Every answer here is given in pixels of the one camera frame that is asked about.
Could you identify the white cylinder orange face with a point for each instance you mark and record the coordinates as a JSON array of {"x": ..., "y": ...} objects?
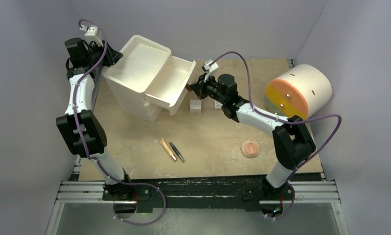
[{"x": 301, "y": 91}]

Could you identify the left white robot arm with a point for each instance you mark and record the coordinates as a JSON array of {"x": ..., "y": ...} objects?
[{"x": 80, "y": 129}]

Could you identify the white drawer cabinet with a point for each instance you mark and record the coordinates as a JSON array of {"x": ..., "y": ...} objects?
[{"x": 130, "y": 78}]

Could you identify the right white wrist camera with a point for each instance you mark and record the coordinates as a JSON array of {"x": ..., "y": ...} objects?
[{"x": 209, "y": 67}]

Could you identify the beige makeup tube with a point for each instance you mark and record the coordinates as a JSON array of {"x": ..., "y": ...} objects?
[{"x": 168, "y": 149}]

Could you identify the small white cube box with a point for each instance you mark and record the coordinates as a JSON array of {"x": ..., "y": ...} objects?
[{"x": 195, "y": 106}]

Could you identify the white drawer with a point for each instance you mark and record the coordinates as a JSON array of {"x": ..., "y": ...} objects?
[
  {"x": 151, "y": 112},
  {"x": 168, "y": 90}
]

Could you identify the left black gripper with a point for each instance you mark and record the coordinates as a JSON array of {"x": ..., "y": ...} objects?
[{"x": 111, "y": 56}]

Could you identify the black aluminium base frame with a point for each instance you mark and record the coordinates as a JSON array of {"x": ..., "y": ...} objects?
[{"x": 199, "y": 206}]

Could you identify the round pink compact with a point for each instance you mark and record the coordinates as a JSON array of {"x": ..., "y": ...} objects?
[{"x": 250, "y": 148}]

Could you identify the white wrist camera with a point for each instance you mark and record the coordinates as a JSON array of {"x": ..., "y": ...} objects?
[
  {"x": 92, "y": 34},
  {"x": 209, "y": 67}
]

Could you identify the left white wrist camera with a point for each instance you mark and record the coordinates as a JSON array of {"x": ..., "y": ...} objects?
[{"x": 92, "y": 34}]

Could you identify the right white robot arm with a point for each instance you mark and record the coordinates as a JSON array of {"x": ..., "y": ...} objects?
[{"x": 292, "y": 140}]

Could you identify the black makeup pen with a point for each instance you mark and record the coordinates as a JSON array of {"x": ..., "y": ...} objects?
[{"x": 176, "y": 151}]

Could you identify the white labelled box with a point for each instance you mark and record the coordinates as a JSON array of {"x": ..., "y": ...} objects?
[{"x": 217, "y": 105}]

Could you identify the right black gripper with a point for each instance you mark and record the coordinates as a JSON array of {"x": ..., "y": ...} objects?
[{"x": 199, "y": 87}]

